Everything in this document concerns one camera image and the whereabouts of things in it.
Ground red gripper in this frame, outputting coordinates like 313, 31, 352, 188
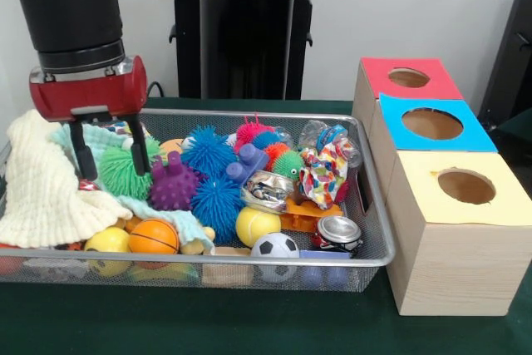
29, 56, 152, 181

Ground cream knitted cloth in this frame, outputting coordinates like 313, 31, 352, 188
0, 109, 134, 249

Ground clear mesh bin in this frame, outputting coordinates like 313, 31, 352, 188
0, 106, 396, 293

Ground wooden box with three holes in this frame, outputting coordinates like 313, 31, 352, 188
352, 57, 532, 317

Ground green spiky rubber ball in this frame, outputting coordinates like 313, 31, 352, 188
99, 137, 162, 200

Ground purple knobby ball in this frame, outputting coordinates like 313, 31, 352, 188
148, 151, 202, 212

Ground mint green cloth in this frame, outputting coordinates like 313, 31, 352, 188
52, 123, 214, 248

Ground blue spiky rubber ball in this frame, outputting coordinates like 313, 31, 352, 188
180, 126, 238, 178
190, 174, 245, 244

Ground orange toy basketball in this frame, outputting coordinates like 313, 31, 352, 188
128, 219, 180, 256

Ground yellow tennis ball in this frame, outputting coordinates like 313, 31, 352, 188
235, 207, 283, 248

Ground black and white soccer ball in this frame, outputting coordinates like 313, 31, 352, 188
250, 232, 301, 284

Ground multicolour patterned cloth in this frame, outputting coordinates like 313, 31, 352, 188
298, 137, 357, 210

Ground black monitor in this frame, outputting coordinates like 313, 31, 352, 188
478, 0, 532, 144

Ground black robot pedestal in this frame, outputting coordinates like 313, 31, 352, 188
160, 0, 333, 100

